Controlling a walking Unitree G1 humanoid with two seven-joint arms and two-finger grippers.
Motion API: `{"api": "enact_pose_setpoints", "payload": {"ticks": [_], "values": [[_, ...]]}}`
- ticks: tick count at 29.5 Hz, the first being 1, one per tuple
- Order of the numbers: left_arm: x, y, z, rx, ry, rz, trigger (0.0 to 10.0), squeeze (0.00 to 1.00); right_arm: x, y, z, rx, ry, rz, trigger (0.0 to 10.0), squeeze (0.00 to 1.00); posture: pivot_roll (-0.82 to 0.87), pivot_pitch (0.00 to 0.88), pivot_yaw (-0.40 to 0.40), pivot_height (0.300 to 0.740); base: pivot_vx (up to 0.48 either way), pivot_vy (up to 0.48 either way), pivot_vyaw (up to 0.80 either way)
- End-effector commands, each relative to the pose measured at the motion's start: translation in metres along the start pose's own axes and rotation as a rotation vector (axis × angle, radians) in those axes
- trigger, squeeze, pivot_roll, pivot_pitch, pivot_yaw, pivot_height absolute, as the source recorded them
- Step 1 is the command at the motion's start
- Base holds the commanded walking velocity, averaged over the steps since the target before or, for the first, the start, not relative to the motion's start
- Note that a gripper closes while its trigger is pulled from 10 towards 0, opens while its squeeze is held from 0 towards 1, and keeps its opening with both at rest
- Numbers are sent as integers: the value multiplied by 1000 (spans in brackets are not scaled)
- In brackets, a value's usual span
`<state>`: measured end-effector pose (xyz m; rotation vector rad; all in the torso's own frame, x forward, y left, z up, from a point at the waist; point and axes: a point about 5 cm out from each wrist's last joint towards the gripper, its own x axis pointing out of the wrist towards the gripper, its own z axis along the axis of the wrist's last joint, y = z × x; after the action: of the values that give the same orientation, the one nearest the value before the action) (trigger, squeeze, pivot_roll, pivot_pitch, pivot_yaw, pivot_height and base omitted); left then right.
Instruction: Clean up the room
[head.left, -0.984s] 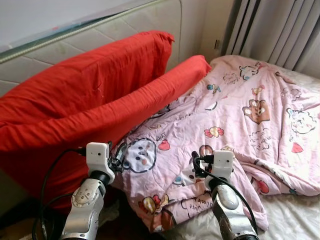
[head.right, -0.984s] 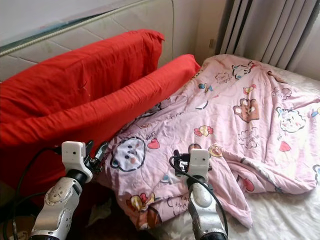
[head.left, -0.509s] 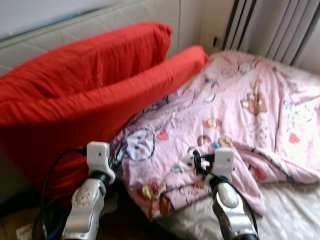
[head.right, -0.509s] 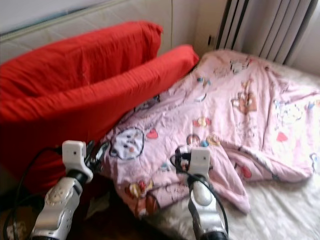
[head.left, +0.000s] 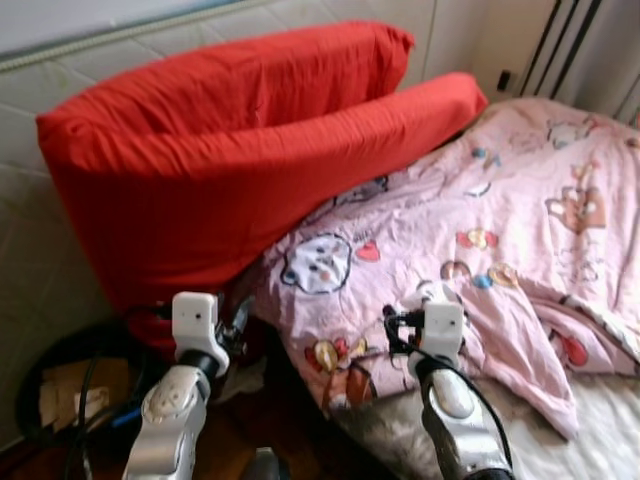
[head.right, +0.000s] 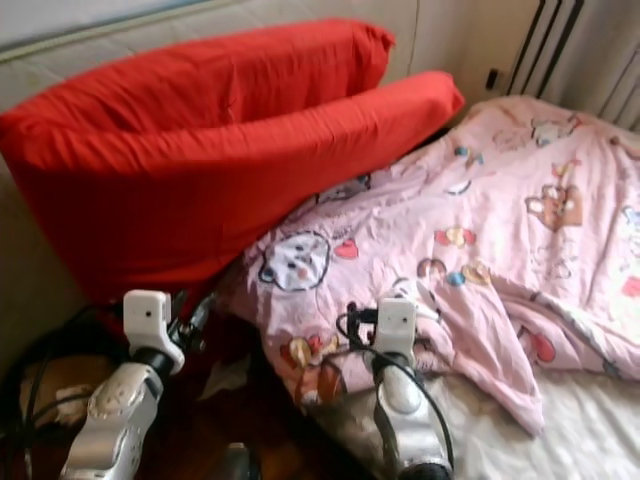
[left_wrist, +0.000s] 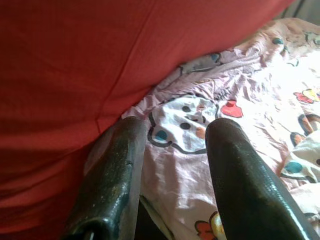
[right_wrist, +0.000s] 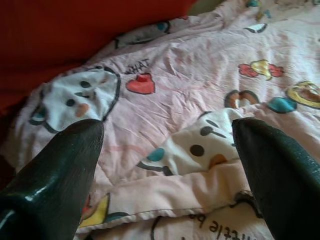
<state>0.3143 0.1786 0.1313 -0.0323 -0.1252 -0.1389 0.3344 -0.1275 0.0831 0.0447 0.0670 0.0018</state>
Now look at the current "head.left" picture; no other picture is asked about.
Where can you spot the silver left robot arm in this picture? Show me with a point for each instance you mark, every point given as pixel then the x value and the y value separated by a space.
pixel 170 420

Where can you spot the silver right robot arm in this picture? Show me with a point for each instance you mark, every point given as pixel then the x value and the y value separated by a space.
pixel 450 400

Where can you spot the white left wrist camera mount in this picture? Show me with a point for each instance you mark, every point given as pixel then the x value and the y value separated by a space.
pixel 195 320

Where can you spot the black wall socket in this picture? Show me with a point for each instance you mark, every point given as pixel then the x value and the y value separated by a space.
pixel 504 80

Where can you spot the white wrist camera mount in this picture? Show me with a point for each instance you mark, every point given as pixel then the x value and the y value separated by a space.
pixel 195 320
pixel 442 325

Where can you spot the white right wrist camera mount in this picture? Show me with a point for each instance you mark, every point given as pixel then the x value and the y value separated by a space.
pixel 442 325

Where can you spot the white radiator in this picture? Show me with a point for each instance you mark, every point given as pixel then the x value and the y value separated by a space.
pixel 620 50

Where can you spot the brown cardboard box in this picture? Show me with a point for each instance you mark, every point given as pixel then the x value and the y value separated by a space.
pixel 70 390

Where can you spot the grey robot left leg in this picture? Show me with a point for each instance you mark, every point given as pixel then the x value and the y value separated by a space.
pixel 262 468

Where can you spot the long red cushion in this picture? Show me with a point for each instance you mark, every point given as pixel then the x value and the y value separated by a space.
pixel 200 200

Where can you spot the pink cartoon print quilt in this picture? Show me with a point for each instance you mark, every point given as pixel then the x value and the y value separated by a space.
pixel 520 200

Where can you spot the beige floral bed sheet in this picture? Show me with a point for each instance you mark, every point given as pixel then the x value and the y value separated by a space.
pixel 600 430

